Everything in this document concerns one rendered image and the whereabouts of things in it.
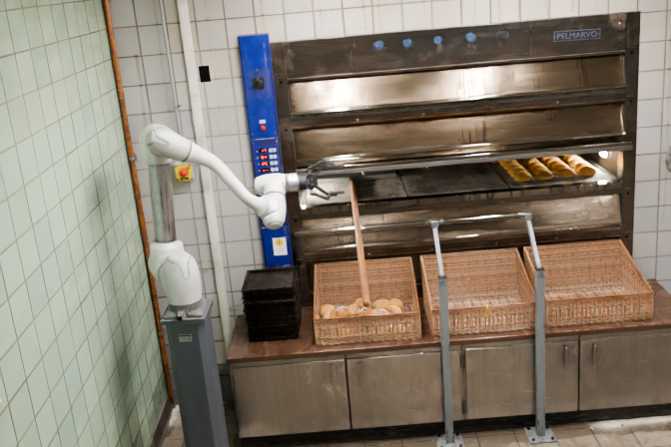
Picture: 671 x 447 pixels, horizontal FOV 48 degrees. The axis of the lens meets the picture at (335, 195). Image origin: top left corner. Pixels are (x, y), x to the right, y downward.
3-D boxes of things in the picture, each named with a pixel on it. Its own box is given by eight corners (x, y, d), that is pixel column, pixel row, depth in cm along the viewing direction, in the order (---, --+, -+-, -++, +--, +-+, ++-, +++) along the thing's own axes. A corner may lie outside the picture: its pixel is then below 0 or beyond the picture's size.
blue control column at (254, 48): (293, 274, 638) (265, 14, 576) (312, 273, 638) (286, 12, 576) (280, 399, 453) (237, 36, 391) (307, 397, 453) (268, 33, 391)
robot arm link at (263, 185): (287, 181, 368) (288, 203, 361) (256, 183, 368) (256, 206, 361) (285, 168, 359) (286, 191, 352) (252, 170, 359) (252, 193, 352)
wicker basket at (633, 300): (521, 290, 436) (521, 245, 428) (619, 282, 436) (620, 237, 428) (545, 328, 390) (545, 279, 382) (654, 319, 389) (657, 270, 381)
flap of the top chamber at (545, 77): (291, 117, 406) (288, 80, 407) (624, 89, 405) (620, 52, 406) (291, 115, 402) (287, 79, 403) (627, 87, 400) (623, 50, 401)
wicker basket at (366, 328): (317, 306, 438) (313, 262, 430) (414, 299, 436) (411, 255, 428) (314, 347, 391) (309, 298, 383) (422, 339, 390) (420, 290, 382)
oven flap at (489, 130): (296, 163, 414) (293, 127, 415) (622, 136, 412) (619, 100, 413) (296, 163, 409) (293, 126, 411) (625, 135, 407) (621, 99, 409)
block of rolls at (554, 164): (492, 158, 493) (492, 149, 491) (566, 152, 492) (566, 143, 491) (515, 183, 434) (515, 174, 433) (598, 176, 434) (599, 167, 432)
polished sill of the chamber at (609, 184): (301, 212, 429) (300, 205, 428) (618, 186, 427) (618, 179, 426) (301, 215, 423) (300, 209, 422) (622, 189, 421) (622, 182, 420)
